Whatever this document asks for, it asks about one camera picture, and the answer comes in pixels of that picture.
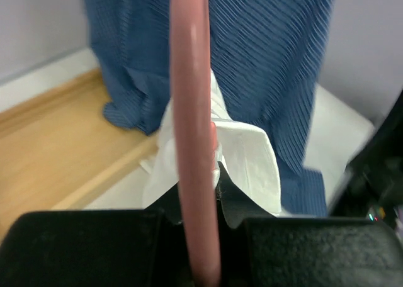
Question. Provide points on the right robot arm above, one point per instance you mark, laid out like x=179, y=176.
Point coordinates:
x=372, y=188

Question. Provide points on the blue checkered shirt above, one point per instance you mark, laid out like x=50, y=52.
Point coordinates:
x=265, y=54

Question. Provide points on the white shirt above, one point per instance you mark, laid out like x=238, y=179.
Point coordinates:
x=244, y=150

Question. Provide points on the pink wire hanger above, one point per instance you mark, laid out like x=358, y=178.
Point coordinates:
x=189, y=40

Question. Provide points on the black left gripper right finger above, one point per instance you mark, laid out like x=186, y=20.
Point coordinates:
x=259, y=249

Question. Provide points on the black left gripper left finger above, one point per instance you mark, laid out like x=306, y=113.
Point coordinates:
x=98, y=247

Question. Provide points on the wooden clothes rack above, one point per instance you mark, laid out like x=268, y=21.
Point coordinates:
x=58, y=152

